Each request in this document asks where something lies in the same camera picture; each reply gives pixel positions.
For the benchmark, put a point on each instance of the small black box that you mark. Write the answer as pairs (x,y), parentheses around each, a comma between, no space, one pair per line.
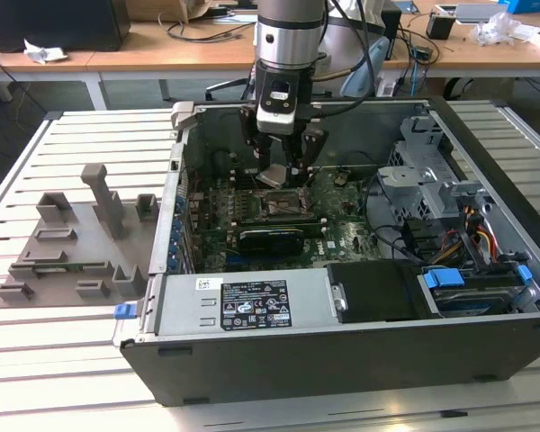
(440,27)

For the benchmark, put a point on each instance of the black drive cover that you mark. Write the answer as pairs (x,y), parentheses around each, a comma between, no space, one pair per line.
(373,292)

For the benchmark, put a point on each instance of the silver drive cage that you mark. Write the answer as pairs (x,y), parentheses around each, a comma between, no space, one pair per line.
(409,177)

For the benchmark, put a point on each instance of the tall black box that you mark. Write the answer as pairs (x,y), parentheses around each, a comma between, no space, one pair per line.
(392,27)

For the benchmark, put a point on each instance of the green RAM stick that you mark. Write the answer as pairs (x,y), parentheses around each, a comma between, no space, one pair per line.
(72,268)

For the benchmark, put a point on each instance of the RAM slot white clips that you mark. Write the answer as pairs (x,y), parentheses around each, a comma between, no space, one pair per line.
(279,222)

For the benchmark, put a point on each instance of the crumpled white paper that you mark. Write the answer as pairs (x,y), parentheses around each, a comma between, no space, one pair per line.
(45,53)

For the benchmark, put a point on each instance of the hard disk in blue carrier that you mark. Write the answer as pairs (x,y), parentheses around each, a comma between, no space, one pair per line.
(443,278)

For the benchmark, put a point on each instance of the black computer tower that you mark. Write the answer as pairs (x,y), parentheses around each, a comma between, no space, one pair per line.
(49,24)

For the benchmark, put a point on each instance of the crumpled clear plastic bag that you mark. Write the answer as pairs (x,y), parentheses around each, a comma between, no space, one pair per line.
(495,27)

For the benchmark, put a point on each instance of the blue box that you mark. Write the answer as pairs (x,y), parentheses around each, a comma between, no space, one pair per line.
(531,5)

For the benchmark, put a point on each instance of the black graphics card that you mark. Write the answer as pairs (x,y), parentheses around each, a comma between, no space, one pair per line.
(270,245)

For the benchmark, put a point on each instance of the blue case latch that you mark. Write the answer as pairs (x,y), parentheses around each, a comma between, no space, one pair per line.
(125,312)

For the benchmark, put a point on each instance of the brown cardboard box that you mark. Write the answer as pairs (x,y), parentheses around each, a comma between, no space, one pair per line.
(175,9)

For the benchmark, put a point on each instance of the round coin cell battery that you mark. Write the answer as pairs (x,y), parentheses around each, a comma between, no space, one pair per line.
(340,179)

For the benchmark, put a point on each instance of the silver CPU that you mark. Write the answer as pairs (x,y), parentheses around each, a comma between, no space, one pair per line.
(273,176)

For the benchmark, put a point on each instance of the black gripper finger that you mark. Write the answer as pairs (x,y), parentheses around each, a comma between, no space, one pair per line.
(249,126)
(312,144)

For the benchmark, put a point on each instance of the silver power supply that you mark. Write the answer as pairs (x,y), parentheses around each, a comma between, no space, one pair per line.
(180,306)

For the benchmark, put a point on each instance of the grey parts rack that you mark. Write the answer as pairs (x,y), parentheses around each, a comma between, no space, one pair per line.
(85,256)

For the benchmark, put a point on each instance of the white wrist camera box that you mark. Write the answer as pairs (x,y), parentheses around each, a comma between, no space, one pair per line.
(276,119)

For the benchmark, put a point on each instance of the black chair base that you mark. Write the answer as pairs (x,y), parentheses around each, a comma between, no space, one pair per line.
(225,85)

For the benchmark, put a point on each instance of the open black PC case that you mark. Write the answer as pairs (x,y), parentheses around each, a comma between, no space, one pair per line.
(297,369)

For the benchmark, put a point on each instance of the CPU socket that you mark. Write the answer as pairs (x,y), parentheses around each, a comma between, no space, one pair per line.
(283,204)

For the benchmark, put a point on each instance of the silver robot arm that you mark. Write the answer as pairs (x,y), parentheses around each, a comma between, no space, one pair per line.
(288,40)

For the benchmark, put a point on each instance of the green motherboard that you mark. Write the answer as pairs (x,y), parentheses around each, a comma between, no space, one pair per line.
(342,216)

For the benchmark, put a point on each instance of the wooden desk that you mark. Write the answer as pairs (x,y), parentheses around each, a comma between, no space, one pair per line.
(162,54)

